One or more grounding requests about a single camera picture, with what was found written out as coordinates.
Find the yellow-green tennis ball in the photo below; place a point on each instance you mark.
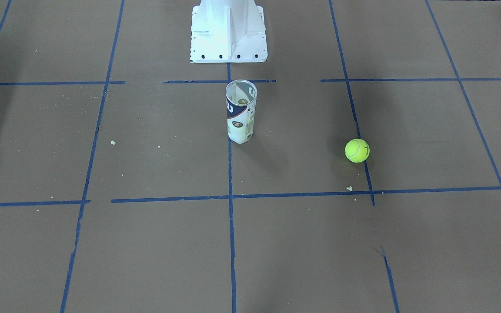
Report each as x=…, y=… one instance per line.
x=357, y=150

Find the white tennis ball can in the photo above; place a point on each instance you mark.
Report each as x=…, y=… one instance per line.
x=240, y=97

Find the blue tape strip lengthwise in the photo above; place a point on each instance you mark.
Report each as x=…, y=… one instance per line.
x=231, y=232

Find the blue tape strip crosswise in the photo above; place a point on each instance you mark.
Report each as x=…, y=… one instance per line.
x=307, y=194

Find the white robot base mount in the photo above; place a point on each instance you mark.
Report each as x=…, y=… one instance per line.
x=228, y=31

